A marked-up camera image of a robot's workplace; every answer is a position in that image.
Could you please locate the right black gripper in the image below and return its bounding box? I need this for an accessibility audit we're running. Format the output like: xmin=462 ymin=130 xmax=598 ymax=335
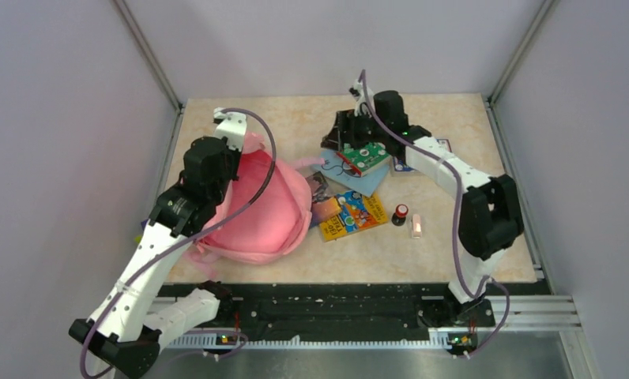
xmin=322 ymin=108 xmax=388 ymax=154

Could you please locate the green red-spined book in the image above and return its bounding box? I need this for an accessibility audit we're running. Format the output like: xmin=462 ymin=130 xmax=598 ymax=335
xmin=337 ymin=142 xmax=390 ymax=177

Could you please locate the Jane Eyre dark book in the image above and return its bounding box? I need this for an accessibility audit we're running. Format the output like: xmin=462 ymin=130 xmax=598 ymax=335
xmin=306 ymin=172 xmax=342 ymax=228

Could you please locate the pink student backpack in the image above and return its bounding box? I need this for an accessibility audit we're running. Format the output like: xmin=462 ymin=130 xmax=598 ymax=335
xmin=183 ymin=133 xmax=323 ymax=277

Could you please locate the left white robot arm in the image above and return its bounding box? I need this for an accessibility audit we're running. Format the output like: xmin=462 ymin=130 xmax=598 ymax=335
xmin=69 ymin=137 xmax=243 ymax=378

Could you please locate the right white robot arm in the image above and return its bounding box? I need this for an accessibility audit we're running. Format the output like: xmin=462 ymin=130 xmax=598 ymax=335
xmin=321 ymin=87 xmax=524 ymax=325

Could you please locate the light blue book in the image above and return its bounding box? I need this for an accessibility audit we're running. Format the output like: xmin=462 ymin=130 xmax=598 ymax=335
xmin=310 ymin=150 xmax=390 ymax=197

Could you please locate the blue cartoon book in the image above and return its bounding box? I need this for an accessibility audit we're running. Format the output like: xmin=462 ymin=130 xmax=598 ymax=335
xmin=391 ymin=138 xmax=452 ymax=176

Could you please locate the yellow storey treehouse book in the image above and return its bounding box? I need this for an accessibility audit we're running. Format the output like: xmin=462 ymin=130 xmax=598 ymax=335
xmin=318 ymin=190 xmax=389 ymax=242

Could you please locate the pink eraser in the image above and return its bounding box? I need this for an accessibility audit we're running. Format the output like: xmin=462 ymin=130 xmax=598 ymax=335
xmin=411 ymin=214 xmax=423 ymax=239

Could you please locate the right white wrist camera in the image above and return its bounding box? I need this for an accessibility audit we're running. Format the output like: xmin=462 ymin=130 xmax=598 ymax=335
xmin=349 ymin=78 xmax=374 ymax=116

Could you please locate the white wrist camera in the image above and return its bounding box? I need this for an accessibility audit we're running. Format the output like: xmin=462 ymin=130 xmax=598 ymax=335
xmin=213 ymin=107 xmax=247 ymax=152
xmin=349 ymin=78 xmax=374 ymax=116

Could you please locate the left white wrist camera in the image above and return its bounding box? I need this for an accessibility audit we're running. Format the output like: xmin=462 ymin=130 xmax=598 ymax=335
xmin=213 ymin=107 xmax=247 ymax=152

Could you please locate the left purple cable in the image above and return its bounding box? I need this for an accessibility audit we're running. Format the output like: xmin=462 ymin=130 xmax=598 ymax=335
xmin=78 ymin=107 xmax=278 ymax=379

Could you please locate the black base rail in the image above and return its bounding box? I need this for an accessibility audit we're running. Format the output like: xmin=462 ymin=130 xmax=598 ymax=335
xmin=162 ymin=282 xmax=551 ymax=343

